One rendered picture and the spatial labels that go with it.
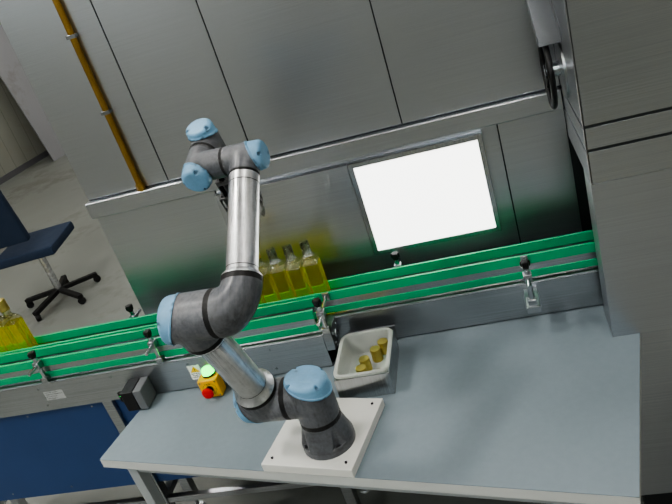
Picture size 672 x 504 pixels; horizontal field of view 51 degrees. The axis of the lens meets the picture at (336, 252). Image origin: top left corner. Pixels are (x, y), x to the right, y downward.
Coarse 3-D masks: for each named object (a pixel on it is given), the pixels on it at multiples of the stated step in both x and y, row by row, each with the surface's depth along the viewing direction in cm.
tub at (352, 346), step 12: (348, 336) 227; (360, 336) 226; (372, 336) 226; (384, 336) 225; (348, 348) 228; (360, 348) 228; (336, 360) 217; (348, 360) 225; (372, 360) 223; (384, 360) 221; (336, 372) 211; (348, 372) 221; (360, 372) 208; (372, 372) 206; (384, 372) 207
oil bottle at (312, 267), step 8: (312, 256) 228; (304, 264) 228; (312, 264) 227; (320, 264) 231; (304, 272) 229; (312, 272) 229; (320, 272) 229; (312, 280) 230; (320, 280) 230; (312, 288) 232; (320, 288) 231; (328, 288) 234
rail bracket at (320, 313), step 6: (324, 294) 229; (312, 300) 219; (318, 300) 218; (324, 300) 227; (318, 306) 219; (324, 306) 224; (318, 312) 220; (324, 312) 221; (318, 318) 218; (324, 318) 220; (318, 324) 216; (324, 324) 222; (324, 330) 223; (330, 330) 223
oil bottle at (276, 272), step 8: (272, 264) 231; (280, 264) 230; (272, 272) 231; (280, 272) 230; (272, 280) 232; (280, 280) 232; (280, 288) 233; (288, 288) 233; (280, 296) 235; (288, 296) 234
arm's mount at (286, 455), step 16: (352, 400) 208; (368, 400) 205; (352, 416) 201; (368, 416) 199; (288, 432) 203; (368, 432) 194; (272, 448) 199; (288, 448) 197; (352, 448) 190; (272, 464) 193; (288, 464) 191; (304, 464) 190; (320, 464) 188; (336, 464) 186; (352, 464) 184
